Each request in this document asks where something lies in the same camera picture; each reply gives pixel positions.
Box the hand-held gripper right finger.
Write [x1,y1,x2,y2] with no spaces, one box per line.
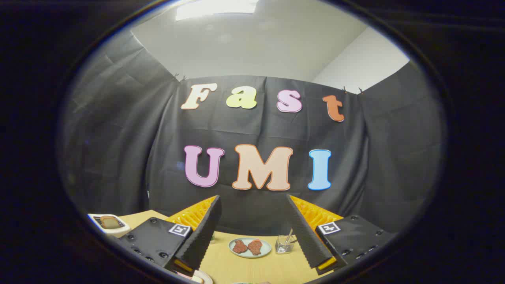
[286,194,397,276]

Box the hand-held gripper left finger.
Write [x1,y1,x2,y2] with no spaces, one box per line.
[118,194,222,277]

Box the brown bread slice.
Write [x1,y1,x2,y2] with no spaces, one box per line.
[99,216,122,229]

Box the clear glass cup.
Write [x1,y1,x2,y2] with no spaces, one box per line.
[275,235,296,254]

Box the beige oval plate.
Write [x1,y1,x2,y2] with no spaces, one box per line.
[174,269,214,284]

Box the pale blue round plate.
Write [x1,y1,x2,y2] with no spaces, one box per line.
[228,237,272,258]

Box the white toaster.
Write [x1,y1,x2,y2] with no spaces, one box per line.
[88,213,131,238]

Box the ceiling light panel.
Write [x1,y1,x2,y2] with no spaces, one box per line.
[176,0,259,21]

